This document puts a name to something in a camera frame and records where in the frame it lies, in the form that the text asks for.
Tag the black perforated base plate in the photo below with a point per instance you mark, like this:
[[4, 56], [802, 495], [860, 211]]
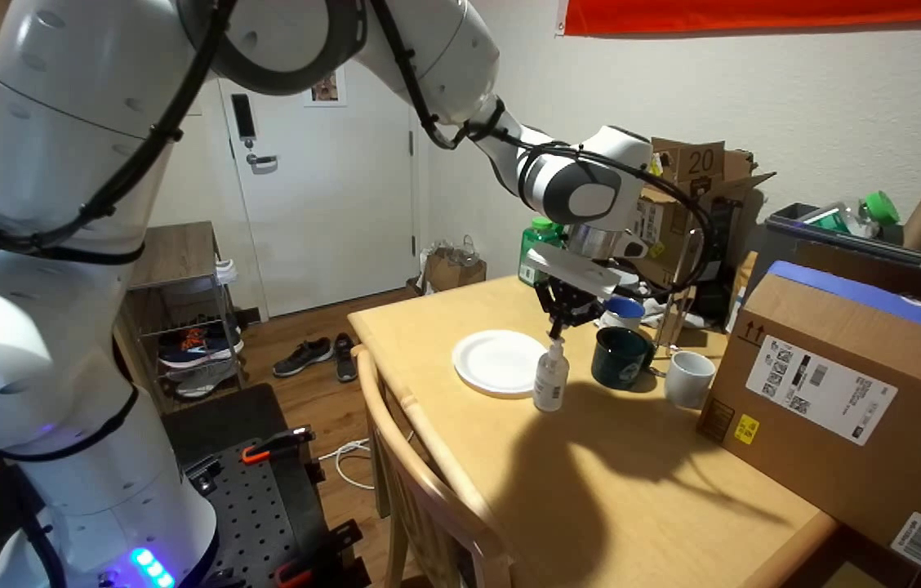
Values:
[[252, 510]]

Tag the orange black clamp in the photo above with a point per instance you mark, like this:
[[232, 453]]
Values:
[[319, 555], [276, 445]]

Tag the clear white pump bottle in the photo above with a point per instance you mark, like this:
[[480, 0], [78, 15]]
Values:
[[551, 379]]

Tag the white foam plate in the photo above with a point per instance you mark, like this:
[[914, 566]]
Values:
[[495, 361]]

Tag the red banner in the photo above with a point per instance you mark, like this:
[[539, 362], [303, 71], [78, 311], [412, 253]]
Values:
[[767, 15]]

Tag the green plastic item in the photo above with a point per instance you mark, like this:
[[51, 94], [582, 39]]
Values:
[[881, 211]]

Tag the wooden shoe rack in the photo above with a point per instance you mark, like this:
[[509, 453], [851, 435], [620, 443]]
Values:
[[170, 261]]

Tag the brown paper bag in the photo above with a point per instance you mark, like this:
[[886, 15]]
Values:
[[455, 269]]

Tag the open stacked cardboard boxes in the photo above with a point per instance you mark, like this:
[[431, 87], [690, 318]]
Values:
[[727, 198]]

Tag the white sneaker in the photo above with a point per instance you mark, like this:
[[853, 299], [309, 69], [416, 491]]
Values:
[[204, 379]]

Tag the plain white mug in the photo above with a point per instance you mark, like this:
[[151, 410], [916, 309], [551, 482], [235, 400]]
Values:
[[690, 379]]

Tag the blue orange sneaker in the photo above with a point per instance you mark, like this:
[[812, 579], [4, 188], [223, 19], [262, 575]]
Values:
[[198, 348]]

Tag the white door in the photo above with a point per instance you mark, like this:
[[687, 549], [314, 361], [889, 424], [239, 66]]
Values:
[[331, 215]]

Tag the wooden chair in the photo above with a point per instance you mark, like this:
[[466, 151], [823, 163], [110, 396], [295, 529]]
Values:
[[428, 491]]

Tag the large cardboard box with labels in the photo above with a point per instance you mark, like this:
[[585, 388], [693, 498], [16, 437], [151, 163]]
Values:
[[865, 413]]

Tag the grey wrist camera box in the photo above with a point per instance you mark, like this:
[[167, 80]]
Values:
[[575, 269]]

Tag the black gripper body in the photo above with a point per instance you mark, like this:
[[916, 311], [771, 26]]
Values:
[[573, 295]]

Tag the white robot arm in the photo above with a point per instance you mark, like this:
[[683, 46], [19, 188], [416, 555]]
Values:
[[56, 271]]

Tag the grey bin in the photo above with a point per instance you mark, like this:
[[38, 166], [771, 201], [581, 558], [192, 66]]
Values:
[[808, 246]]

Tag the small portrait picture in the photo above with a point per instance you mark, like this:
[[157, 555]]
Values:
[[326, 93]]

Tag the dark green mug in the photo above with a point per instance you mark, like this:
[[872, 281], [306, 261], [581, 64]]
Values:
[[621, 358]]

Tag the green bag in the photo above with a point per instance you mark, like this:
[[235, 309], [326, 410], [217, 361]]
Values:
[[539, 236]]

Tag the tall metal stand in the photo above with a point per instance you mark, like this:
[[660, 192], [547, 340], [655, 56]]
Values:
[[683, 303]]

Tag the black shoe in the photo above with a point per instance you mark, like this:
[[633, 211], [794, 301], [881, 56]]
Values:
[[343, 358], [303, 358]]

